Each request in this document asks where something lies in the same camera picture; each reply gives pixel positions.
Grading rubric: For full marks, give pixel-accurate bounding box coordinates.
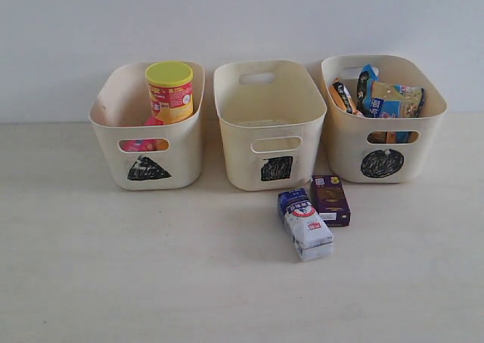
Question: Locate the white blue milk carton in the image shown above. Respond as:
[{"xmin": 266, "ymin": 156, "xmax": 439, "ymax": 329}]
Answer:
[{"xmin": 278, "ymin": 188, "xmax": 334, "ymax": 261}]

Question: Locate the yellow chips can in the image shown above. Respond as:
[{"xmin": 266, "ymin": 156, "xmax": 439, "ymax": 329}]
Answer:
[{"xmin": 145, "ymin": 61, "xmax": 194, "ymax": 125}]

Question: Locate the pink chips can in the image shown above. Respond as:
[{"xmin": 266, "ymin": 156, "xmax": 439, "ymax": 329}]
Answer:
[{"xmin": 119, "ymin": 117, "xmax": 163, "ymax": 152}]

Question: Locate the orange instant noodle bag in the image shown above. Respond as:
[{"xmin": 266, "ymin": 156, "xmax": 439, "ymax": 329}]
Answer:
[{"xmin": 327, "ymin": 78, "xmax": 394, "ymax": 144}]

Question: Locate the blue instant noodle bag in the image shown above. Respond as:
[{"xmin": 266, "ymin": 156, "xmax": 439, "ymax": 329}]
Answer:
[{"xmin": 356, "ymin": 64, "xmax": 425, "ymax": 119}]

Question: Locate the middle cream bin square mark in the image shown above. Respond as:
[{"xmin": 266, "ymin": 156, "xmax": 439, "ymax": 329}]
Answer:
[{"xmin": 213, "ymin": 60, "xmax": 327, "ymax": 191}]

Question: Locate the left cream bin triangle mark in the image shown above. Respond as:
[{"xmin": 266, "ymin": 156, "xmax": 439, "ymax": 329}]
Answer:
[{"xmin": 89, "ymin": 62, "xmax": 205, "ymax": 190}]

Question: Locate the purple drink carton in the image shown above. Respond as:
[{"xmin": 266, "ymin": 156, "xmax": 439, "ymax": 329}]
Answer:
[{"xmin": 309, "ymin": 175, "xmax": 351, "ymax": 227}]

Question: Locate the right cream bin circle mark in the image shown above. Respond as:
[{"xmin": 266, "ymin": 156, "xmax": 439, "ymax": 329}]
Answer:
[{"xmin": 321, "ymin": 55, "xmax": 447, "ymax": 184}]

